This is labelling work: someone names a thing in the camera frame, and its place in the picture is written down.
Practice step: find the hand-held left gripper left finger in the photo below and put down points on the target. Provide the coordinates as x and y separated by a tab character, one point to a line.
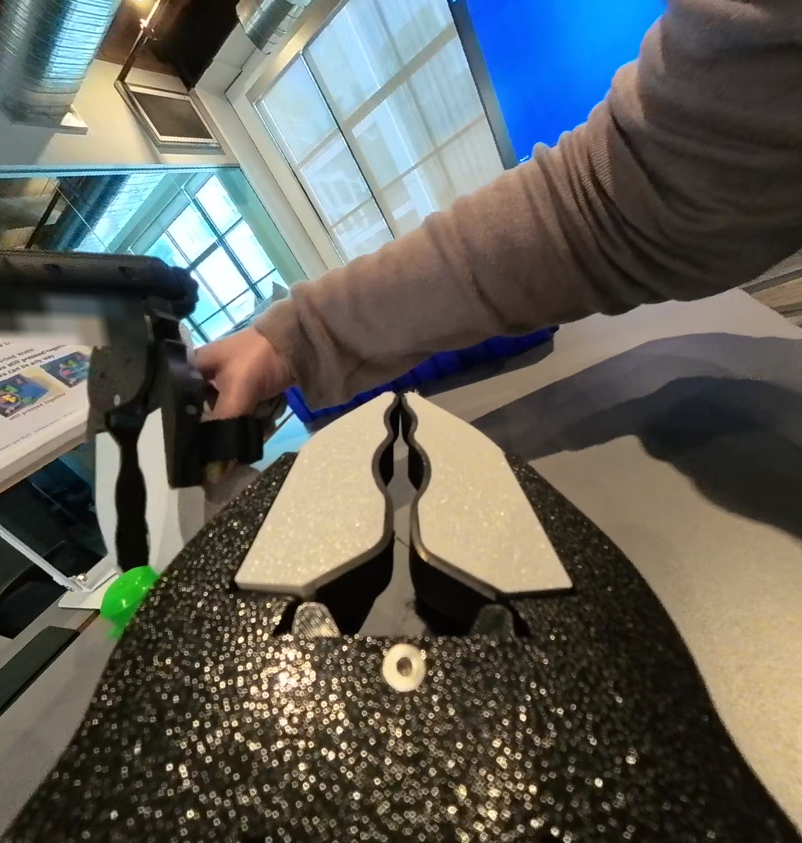
322	514

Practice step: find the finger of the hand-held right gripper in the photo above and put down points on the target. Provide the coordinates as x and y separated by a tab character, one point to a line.
167	527
104	500

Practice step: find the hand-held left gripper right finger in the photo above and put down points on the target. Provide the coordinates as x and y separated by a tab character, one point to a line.
486	514

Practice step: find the green mega block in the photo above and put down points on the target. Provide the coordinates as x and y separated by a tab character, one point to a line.
127	593

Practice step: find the blue plastic bin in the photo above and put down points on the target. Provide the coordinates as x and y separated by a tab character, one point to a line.
440	369

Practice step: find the person's right forearm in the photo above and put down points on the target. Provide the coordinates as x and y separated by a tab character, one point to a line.
506	250

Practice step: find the person's right hand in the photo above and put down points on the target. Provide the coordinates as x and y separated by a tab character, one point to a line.
249	372

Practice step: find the instruction board stand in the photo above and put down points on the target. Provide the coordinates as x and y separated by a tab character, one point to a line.
25	395

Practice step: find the large grid window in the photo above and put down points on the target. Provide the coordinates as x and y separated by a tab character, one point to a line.
374	132

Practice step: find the blue display screen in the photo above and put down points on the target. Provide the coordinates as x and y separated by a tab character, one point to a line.
559	66

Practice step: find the silver ventilation duct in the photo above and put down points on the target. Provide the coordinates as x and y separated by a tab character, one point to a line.
38	59
275	23

